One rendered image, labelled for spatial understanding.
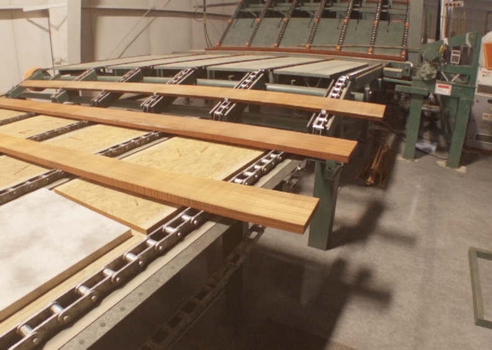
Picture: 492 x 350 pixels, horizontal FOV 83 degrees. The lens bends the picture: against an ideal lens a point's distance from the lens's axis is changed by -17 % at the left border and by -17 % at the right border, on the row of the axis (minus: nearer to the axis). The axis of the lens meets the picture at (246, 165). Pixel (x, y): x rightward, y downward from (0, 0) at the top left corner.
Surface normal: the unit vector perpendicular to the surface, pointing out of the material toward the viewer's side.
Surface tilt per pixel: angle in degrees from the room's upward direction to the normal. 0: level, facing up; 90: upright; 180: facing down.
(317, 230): 90
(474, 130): 90
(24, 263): 0
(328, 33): 47
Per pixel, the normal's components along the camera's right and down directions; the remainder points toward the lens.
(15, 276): 0.00, -0.93
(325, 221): -0.49, 0.32
